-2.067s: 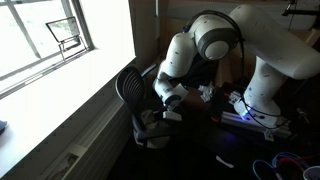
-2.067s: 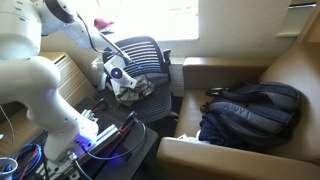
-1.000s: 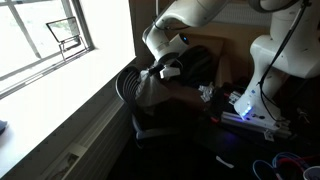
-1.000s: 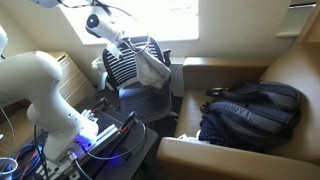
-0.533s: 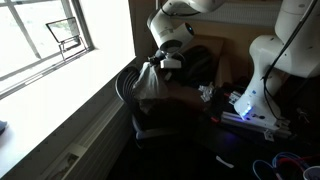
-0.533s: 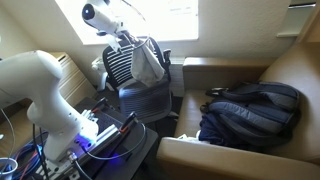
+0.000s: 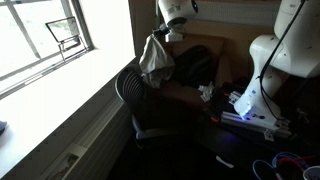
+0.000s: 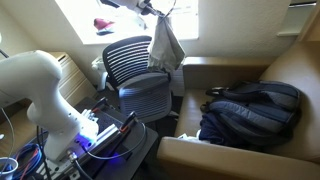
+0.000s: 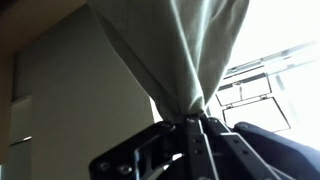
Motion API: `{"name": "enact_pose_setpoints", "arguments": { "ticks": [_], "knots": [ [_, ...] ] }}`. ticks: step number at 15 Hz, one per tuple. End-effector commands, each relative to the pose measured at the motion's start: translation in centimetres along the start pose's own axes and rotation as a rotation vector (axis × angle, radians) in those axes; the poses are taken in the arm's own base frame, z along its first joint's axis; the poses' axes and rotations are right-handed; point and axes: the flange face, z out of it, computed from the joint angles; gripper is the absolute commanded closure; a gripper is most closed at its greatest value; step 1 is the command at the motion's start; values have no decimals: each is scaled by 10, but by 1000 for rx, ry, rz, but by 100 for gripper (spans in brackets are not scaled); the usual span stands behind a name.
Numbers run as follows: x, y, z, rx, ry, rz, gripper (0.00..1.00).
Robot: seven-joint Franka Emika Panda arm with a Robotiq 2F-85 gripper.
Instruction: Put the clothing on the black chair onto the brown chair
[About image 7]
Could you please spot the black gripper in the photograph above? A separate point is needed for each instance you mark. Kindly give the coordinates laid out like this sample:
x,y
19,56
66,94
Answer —
x,y
161,30

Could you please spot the light grey clothing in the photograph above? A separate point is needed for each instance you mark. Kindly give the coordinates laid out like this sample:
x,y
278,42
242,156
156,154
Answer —
x,y
155,60

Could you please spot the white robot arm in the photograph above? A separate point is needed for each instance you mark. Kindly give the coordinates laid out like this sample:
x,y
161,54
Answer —
x,y
296,50

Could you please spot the aluminium rail robot base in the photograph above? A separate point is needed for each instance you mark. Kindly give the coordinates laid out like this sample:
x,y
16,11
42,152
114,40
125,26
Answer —
x,y
253,125

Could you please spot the black office chair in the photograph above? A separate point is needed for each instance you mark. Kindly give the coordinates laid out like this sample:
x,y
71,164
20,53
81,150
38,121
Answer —
x,y
130,87

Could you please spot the black backpack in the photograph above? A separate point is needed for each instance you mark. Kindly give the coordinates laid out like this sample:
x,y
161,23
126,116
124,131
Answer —
x,y
195,66

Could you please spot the crumpled white paper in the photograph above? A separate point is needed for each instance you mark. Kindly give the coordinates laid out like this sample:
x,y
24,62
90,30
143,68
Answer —
x,y
206,91

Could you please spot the black box with red tab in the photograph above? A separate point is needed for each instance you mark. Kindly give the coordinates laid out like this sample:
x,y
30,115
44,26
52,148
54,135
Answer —
x,y
220,100

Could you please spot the white strip on floor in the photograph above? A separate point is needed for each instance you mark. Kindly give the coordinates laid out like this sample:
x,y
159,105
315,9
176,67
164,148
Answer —
x,y
225,162

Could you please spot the printed paper sheet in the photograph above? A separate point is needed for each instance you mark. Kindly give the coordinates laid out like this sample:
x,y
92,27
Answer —
x,y
65,165

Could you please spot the white cup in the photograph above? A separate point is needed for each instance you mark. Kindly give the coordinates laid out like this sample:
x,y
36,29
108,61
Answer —
x,y
312,173

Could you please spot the window frame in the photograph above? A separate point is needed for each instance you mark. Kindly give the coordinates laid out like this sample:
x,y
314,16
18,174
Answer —
x,y
80,26

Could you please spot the wall heater cover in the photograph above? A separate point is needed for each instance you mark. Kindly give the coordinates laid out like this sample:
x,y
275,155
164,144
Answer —
x,y
106,143

